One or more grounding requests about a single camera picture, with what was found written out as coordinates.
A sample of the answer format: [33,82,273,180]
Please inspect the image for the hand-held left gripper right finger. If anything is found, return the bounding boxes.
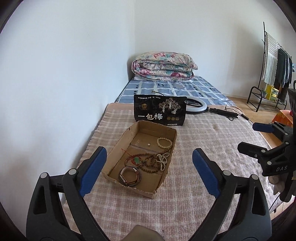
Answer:
[190,148,272,241]

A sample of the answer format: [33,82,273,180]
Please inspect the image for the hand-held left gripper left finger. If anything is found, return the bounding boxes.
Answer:
[26,146,109,241]

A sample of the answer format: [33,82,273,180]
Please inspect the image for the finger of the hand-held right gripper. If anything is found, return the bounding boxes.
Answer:
[237,141,290,163]
[253,122,290,141]

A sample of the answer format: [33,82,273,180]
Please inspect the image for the brown and silver bangle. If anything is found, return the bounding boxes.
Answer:
[119,166,139,183]

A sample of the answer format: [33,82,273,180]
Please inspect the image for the cardboard box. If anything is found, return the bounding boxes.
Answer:
[101,120,178,200]

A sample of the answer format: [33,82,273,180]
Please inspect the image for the white pearl necklace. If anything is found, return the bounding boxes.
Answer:
[156,152,171,172]

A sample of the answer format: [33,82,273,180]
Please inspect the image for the jade pendant with red string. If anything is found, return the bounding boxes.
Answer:
[121,148,142,166]

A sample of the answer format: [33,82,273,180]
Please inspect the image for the pale yellow bead bracelet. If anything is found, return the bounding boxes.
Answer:
[157,137,173,149]

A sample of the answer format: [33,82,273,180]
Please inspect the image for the brown wooden bead necklace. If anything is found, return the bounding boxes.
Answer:
[124,152,163,174]

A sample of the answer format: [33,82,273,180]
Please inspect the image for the person's right hand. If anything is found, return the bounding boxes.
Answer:
[269,172,289,193]

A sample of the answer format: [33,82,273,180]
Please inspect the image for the orange box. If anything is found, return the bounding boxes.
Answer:
[272,110,295,127]

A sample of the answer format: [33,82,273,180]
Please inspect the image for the black metal shoe rack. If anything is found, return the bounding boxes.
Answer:
[246,86,288,113]

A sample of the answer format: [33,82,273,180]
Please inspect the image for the yellow box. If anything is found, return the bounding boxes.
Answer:
[264,85,279,102]

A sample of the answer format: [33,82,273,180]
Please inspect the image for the black folded tripod stand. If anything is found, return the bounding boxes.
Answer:
[208,107,241,119]

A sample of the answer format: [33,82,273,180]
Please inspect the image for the pink plaid blanket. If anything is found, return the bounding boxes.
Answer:
[62,102,285,241]

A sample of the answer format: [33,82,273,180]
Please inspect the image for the dark hanging clothes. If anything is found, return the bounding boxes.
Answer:
[275,47,294,89]

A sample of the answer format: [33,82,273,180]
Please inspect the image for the striped hanging towel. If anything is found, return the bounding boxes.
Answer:
[264,32,279,84]

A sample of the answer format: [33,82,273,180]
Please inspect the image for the blue patterned bed sheet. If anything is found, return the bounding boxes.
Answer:
[115,75,236,107]

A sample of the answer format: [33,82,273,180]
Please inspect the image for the black printed snack bag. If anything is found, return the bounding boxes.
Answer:
[134,94,188,127]

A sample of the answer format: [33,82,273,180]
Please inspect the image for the black metal clothes rack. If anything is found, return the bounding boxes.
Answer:
[258,21,294,112]

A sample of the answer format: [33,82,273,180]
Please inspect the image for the folded floral quilt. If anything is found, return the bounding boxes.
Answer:
[131,51,198,81]

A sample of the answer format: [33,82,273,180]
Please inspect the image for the black cable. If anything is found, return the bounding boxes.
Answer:
[225,104,256,126]

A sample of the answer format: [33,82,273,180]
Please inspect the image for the white ring light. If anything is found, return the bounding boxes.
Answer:
[185,96,208,114]

